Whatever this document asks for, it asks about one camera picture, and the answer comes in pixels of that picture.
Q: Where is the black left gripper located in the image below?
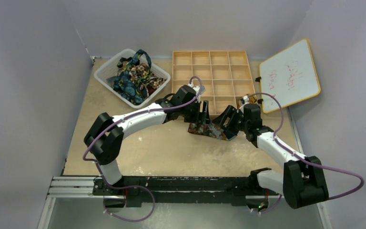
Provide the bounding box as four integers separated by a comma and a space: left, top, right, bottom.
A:
180, 99, 211, 125

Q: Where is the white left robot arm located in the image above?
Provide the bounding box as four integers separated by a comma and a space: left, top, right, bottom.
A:
83, 84, 205, 195

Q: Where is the wooden compartment tray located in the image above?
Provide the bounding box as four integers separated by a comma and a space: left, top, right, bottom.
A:
171, 51, 256, 117

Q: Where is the brown floral tie pile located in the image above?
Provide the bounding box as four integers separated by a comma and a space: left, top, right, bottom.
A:
106, 57, 166, 99

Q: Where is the blue floral tie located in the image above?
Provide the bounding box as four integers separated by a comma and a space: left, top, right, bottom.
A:
116, 49, 152, 105

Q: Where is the white plastic basket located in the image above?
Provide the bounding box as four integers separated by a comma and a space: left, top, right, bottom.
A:
94, 49, 171, 109

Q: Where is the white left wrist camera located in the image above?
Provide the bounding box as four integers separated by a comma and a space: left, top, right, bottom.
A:
188, 83, 206, 95

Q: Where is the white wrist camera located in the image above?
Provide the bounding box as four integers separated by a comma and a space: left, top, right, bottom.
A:
188, 83, 206, 95
237, 96, 250, 109

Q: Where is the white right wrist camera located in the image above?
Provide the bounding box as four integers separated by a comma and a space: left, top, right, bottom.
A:
237, 96, 250, 109

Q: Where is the whiteboard with wooden frame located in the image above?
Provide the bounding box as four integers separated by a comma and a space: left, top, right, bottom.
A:
255, 39, 321, 114

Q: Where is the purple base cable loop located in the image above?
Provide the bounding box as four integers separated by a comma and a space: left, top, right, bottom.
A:
103, 185, 156, 222

